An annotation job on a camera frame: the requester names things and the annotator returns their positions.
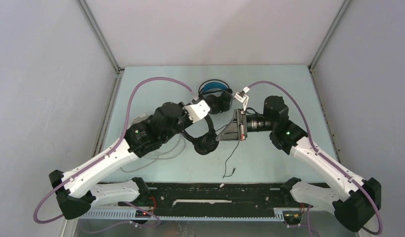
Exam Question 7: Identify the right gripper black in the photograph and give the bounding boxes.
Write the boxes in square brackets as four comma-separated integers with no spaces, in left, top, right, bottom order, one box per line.
[216,109,275,142]

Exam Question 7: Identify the small black headphones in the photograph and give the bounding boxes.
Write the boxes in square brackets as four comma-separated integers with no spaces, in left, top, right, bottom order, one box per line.
[181,114,241,180]

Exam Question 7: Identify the large black blue headphones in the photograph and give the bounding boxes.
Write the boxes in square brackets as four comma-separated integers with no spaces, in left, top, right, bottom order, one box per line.
[198,79,233,115]

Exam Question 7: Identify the white gaming headphones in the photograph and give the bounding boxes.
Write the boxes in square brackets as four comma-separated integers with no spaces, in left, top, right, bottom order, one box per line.
[120,114,187,173]

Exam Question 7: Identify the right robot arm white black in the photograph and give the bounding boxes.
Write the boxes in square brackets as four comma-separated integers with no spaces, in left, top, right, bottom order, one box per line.
[216,96,382,232]

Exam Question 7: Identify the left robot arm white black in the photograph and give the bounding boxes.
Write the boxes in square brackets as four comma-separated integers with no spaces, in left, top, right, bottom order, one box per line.
[49,102,195,220]

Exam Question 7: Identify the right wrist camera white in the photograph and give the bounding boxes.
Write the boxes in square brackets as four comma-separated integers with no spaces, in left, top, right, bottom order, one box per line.
[233,87,250,111]

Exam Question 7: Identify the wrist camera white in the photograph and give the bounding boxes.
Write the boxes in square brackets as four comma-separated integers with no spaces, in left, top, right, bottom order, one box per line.
[183,100,210,123]
[233,87,250,111]

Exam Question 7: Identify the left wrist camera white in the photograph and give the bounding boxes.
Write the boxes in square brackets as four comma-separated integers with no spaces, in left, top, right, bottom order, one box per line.
[183,100,210,123]

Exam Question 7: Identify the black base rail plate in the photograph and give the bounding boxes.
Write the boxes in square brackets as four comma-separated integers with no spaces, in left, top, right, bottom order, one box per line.
[117,182,313,218]

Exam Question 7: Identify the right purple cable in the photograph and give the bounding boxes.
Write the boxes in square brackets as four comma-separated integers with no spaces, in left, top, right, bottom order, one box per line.
[246,80,384,236]

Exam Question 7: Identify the purple cable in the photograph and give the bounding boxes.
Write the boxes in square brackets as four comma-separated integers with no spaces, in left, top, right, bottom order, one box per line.
[33,77,200,235]
[246,80,384,236]

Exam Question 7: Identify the white slotted cable duct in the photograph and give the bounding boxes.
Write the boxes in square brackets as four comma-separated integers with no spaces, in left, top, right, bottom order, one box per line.
[79,208,300,222]

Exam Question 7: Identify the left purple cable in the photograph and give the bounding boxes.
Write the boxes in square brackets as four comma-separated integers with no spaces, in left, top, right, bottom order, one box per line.
[33,77,200,235]

